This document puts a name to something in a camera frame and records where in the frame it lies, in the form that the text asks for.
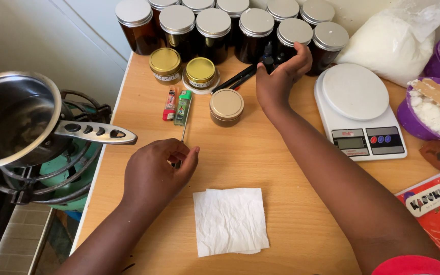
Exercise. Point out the person's right hand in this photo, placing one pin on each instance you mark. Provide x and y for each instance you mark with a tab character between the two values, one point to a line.
281	86

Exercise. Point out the person's left hand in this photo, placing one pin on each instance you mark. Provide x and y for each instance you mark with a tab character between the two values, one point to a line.
149	175

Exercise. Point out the small dark dropper bottle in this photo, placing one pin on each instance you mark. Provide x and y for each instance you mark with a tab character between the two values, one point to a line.
268	63

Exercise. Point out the thin metal rod tool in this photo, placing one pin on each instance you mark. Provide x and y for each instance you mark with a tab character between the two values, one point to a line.
183	133

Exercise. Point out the black pen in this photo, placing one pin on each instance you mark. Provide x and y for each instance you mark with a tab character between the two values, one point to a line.
231	81
245	79

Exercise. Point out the plain gold-lidded tin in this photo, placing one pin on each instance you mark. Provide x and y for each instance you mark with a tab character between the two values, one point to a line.
226	107

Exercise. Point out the red lighter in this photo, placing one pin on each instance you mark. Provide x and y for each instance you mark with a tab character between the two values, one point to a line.
170	105

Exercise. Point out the green lighter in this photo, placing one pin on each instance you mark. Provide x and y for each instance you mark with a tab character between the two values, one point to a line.
183	109

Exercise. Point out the green gas cylinder burner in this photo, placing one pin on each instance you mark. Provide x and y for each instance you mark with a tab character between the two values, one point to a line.
71	179

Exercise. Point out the white kitchen scale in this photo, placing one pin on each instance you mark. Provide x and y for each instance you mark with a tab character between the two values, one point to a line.
357	110

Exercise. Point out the gold-lidded labelled tin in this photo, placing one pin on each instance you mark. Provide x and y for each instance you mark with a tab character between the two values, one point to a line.
201	72
165	65

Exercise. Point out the group of amber silver-lidded jars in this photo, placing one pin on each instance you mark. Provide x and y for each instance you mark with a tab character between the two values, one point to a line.
214	30

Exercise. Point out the white paper tissue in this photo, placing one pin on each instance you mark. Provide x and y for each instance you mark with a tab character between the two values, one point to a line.
229	221

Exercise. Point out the clear bag of white wax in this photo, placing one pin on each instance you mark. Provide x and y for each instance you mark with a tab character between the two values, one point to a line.
388	46

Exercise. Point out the steel saucepan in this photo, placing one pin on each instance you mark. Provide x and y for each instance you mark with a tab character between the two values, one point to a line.
17	114

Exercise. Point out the purple bowl with wax flakes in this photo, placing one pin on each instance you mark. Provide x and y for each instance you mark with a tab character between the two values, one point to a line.
430	118

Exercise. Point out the red notebook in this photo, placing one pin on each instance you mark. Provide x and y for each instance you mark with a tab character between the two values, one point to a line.
439	217

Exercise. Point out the pink garment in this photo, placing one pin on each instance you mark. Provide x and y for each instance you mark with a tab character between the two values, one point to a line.
414	267

